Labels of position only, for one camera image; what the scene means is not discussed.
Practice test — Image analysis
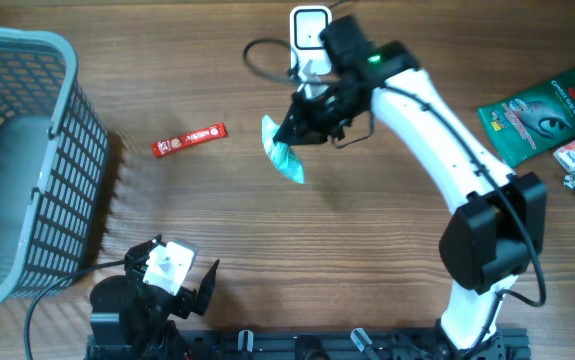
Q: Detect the teal wet wipes pack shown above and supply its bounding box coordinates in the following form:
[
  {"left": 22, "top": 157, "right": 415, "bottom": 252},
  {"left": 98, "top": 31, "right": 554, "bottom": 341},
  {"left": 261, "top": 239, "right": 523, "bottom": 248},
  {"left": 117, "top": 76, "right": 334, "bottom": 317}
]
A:
[{"left": 261, "top": 115, "right": 305, "bottom": 184}]

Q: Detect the red coffee stick sachet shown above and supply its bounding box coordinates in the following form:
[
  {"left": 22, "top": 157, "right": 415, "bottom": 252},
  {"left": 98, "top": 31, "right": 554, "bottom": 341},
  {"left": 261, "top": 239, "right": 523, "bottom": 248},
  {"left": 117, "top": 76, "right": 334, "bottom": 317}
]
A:
[{"left": 151, "top": 123, "right": 227, "bottom": 158}]

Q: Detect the green sponge pack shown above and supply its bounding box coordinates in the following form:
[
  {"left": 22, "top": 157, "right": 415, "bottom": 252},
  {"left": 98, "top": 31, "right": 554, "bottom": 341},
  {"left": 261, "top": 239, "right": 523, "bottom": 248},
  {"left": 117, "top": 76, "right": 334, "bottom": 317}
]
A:
[{"left": 477, "top": 67, "right": 575, "bottom": 168}]

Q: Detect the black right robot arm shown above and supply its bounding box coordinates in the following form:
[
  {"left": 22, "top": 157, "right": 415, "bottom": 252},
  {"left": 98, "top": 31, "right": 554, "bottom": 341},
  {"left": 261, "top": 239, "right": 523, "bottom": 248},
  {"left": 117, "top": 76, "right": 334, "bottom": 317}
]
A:
[{"left": 262, "top": 6, "right": 546, "bottom": 359}]

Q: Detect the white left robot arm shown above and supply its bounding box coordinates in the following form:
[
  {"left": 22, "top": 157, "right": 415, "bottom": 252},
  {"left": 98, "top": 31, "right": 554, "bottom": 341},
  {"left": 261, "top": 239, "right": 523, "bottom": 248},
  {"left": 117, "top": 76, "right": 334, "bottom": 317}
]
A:
[{"left": 85, "top": 235, "right": 220, "bottom": 360}]

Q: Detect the white barcode scanner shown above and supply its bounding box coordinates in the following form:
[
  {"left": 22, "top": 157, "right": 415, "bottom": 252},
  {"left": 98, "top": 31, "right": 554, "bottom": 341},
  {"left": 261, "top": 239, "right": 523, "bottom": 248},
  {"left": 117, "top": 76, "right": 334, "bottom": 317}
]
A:
[{"left": 289, "top": 5, "right": 332, "bottom": 75}]

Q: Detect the grey plastic basket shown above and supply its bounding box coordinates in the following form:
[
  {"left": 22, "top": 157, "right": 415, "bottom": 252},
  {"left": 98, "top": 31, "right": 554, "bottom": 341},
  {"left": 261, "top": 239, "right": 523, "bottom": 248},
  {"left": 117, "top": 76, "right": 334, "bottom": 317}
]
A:
[{"left": 0, "top": 28, "right": 110, "bottom": 304}]

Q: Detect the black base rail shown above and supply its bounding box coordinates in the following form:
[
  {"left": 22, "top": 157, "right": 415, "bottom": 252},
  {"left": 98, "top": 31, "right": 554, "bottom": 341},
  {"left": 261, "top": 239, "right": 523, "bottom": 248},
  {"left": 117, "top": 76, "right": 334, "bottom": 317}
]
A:
[{"left": 85, "top": 328, "right": 532, "bottom": 360}]

